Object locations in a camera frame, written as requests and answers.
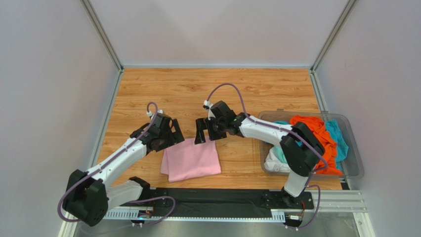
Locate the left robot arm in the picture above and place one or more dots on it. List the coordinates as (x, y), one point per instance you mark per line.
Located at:
(108, 177)

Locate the orange t shirt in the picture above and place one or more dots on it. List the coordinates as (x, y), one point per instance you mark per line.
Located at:
(318, 128)

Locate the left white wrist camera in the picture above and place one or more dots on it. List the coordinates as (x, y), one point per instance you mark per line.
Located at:
(151, 114)

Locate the mint green t shirt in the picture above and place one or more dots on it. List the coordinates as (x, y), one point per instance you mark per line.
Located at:
(279, 153)

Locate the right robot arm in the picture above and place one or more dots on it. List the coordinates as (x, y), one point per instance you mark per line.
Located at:
(302, 150)

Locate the teal t shirt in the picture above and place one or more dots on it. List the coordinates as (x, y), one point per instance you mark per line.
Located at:
(336, 134)

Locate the aluminium frame rail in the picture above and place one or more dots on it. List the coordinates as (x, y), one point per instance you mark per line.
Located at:
(325, 202)

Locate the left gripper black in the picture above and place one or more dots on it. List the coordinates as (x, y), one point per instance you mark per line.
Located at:
(177, 136)

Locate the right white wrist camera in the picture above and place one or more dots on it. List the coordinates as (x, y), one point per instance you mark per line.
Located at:
(207, 106)

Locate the white t shirt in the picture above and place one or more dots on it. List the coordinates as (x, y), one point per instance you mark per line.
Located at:
(273, 164)

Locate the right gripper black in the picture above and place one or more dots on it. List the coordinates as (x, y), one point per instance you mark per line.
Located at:
(210, 128)

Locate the clear plastic bin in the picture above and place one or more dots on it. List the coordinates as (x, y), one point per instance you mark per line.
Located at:
(352, 165)

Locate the pink t shirt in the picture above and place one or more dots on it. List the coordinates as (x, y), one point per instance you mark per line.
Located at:
(187, 160)

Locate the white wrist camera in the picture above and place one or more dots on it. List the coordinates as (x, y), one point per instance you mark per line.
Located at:
(207, 106)
(151, 114)

